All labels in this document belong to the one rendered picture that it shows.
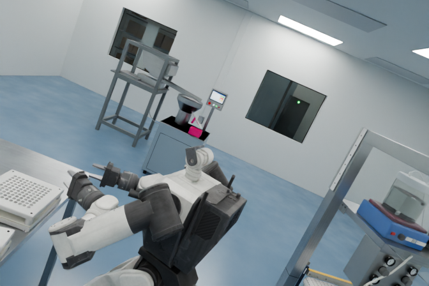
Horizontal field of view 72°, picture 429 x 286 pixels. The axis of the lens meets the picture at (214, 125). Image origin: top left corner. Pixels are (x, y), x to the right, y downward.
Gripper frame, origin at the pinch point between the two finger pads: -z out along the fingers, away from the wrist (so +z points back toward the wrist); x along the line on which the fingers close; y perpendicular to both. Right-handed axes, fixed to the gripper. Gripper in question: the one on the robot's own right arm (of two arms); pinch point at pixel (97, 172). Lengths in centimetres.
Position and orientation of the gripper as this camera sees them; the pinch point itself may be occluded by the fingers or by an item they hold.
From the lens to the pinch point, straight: 150.6
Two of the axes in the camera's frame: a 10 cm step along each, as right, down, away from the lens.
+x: -3.9, 9.0, 2.0
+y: -1.3, -2.6, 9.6
